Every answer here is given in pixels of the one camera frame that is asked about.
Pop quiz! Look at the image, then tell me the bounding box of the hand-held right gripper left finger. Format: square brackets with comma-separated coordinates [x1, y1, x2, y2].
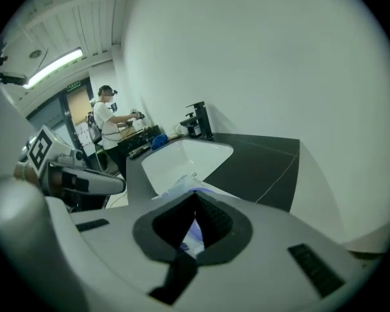
[45, 190, 196, 312]

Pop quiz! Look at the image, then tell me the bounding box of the blue cloth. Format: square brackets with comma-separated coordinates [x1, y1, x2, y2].
[150, 133, 169, 151]

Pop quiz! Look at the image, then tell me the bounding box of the person's left forearm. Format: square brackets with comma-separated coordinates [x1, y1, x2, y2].
[12, 161, 40, 190]

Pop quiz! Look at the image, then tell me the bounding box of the white sink basin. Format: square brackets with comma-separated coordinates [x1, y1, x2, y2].
[140, 138, 235, 196]

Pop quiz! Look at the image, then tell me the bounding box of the black faucet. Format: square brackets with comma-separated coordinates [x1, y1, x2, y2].
[179, 101, 215, 142]

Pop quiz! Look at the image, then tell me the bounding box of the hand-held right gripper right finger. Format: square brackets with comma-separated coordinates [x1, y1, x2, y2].
[174, 189, 378, 312]

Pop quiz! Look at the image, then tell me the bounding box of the flat black tool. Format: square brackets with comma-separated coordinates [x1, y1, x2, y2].
[128, 146, 151, 160]

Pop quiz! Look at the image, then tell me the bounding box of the wooden door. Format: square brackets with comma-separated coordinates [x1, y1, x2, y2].
[66, 85, 97, 158]

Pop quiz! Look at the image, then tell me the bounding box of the long ceiling light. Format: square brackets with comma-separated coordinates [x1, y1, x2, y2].
[22, 47, 85, 90]

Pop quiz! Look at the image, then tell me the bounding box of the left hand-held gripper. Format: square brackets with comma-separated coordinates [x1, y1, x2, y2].
[18, 125, 127, 196]

